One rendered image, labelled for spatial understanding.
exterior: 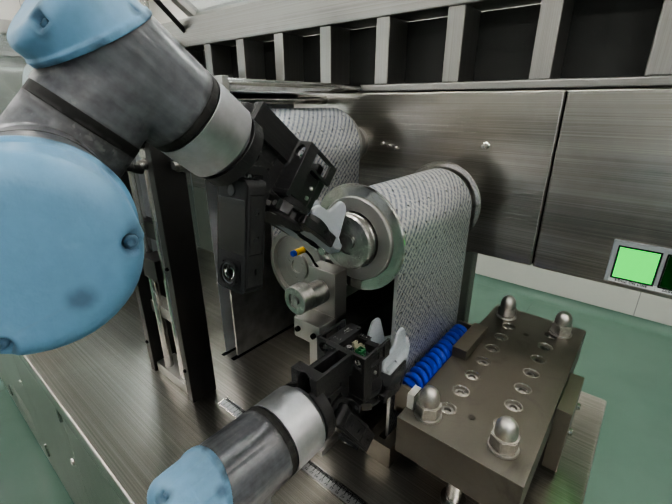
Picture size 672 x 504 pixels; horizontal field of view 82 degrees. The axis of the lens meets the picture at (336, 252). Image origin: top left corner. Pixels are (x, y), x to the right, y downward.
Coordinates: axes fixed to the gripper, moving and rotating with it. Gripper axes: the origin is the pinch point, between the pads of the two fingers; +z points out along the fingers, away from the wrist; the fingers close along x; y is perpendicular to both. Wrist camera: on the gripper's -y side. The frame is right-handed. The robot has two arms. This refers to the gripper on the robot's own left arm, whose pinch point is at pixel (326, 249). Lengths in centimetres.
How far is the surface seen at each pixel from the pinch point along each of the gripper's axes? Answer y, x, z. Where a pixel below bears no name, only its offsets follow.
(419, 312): -1.5, -8.2, 16.8
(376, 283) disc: -1.2, -5.6, 5.9
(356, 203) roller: 6.7, -2.3, -1.1
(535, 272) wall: 92, 22, 274
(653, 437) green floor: 5, -59, 201
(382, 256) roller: 1.9, -6.6, 2.8
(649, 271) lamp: 18.3, -33.8, 31.7
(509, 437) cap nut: -12.0, -25.1, 14.0
